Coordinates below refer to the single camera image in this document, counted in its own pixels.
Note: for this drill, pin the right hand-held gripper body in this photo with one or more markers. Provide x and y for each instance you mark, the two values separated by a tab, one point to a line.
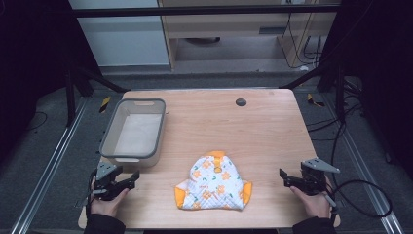
313	178

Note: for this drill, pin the person's right hand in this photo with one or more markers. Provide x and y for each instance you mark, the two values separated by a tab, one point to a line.
313	204

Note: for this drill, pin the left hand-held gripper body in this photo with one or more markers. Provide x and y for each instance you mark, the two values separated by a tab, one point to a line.
105	187

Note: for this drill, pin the yellow black striped tape marker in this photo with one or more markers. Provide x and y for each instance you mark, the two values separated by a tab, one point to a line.
104	104
314	101

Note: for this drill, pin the black horizontal frame bar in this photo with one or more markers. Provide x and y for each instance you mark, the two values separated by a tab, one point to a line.
195	11

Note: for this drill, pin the white cabinet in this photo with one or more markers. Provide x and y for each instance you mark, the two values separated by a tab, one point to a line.
123	39

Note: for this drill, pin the person's left hand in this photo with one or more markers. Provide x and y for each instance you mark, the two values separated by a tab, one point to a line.
107	204

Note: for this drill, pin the aluminium floor rail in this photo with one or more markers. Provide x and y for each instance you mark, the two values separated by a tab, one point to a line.
45	165
363	162

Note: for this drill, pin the white floral baby vest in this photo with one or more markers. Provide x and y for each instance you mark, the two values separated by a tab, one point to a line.
212	183

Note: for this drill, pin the black curtain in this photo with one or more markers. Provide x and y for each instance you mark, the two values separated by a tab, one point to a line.
35	65
380	71

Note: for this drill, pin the black metal stand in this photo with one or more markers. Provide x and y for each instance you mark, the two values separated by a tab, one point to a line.
69	97
339	87

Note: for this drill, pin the white bin with grey rim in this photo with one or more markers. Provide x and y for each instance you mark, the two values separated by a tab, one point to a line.
136	133

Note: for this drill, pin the light wooden desk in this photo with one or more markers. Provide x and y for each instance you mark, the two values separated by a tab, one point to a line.
227	29

